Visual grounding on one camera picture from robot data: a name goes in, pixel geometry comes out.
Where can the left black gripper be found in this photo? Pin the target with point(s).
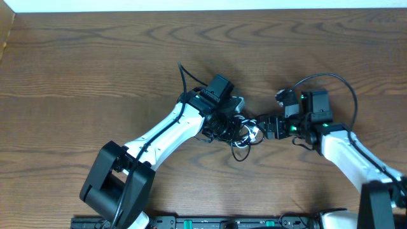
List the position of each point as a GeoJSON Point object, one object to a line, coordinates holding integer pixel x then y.
{"type": "Point", "coordinates": [234, 131]}

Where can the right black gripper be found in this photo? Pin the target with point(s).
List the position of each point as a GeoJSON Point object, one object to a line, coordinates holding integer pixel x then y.
{"type": "Point", "coordinates": [280, 133]}

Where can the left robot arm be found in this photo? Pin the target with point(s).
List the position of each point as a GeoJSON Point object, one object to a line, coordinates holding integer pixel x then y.
{"type": "Point", "coordinates": [120, 180]}

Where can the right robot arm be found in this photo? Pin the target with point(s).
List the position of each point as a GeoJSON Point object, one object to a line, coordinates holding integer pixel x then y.
{"type": "Point", "coordinates": [382, 188]}

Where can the cardboard piece at edge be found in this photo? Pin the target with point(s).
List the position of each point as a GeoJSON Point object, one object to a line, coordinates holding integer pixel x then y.
{"type": "Point", "coordinates": [7, 17]}

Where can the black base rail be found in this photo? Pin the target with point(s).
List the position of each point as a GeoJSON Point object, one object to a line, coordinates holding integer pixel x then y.
{"type": "Point", "coordinates": [286, 221]}

